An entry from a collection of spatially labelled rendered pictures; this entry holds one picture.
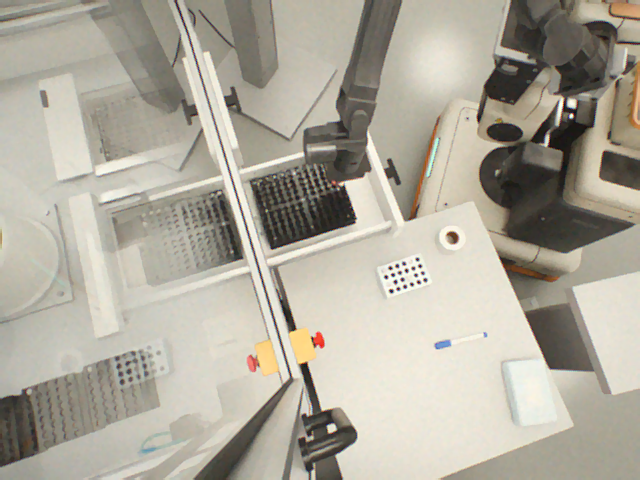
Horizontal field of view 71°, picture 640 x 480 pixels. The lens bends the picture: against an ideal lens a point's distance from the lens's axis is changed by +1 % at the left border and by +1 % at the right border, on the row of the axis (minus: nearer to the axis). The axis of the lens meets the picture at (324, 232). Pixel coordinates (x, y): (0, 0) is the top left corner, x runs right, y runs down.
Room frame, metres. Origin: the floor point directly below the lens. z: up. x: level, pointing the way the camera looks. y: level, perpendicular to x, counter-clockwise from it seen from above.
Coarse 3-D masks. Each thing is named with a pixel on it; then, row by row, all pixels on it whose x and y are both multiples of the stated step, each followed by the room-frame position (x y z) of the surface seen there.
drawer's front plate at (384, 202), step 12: (372, 144) 0.52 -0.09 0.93; (372, 156) 0.49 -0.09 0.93; (372, 168) 0.47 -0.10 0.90; (372, 180) 0.46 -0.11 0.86; (384, 180) 0.43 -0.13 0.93; (384, 192) 0.40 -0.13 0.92; (384, 204) 0.39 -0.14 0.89; (396, 204) 0.37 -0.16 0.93; (384, 216) 0.37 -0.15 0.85; (396, 216) 0.34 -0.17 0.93; (396, 228) 0.32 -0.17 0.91
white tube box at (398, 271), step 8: (416, 256) 0.29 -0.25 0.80; (392, 264) 0.26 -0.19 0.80; (400, 264) 0.26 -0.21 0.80; (408, 264) 0.26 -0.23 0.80; (416, 264) 0.26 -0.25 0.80; (424, 264) 0.27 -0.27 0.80; (376, 272) 0.24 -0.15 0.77; (384, 272) 0.23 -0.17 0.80; (392, 272) 0.24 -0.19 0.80; (400, 272) 0.24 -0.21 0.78; (408, 272) 0.24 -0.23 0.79; (416, 272) 0.24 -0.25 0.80; (424, 272) 0.25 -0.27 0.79; (384, 280) 0.21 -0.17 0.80; (392, 280) 0.22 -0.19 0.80; (400, 280) 0.22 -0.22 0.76; (408, 280) 0.22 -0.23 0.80; (416, 280) 0.22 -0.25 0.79; (424, 280) 0.23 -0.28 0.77; (384, 288) 0.19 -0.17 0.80; (392, 288) 0.19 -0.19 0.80; (400, 288) 0.20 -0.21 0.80; (408, 288) 0.20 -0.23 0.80; (416, 288) 0.20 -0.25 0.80; (392, 296) 0.17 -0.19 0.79
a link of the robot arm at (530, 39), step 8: (528, 32) 0.63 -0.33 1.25; (536, 32) 0.61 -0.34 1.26; (528, 40) 0.61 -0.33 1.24; (536, 40) 0.60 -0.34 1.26; (584, 40) 0.62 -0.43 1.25; (528, 48) 0.61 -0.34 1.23; (536, 48) 0.59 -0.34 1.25; (528, 56) 0.61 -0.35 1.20; (536, 56) 0.59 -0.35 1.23; (544, 64) 0.58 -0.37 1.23
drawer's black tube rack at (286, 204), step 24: (312, 168) 0.45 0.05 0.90; (264, 192) 0.38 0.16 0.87; (288, 192) 0.38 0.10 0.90; (312, 192) 0.40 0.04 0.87; (336, 192) 0.40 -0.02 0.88; (264, 216) 0.32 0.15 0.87; (288, 216) 0.32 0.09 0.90; (312, 216) 0.34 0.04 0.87; (336, 216) 0.34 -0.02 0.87; (288, 240) 0.27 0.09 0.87
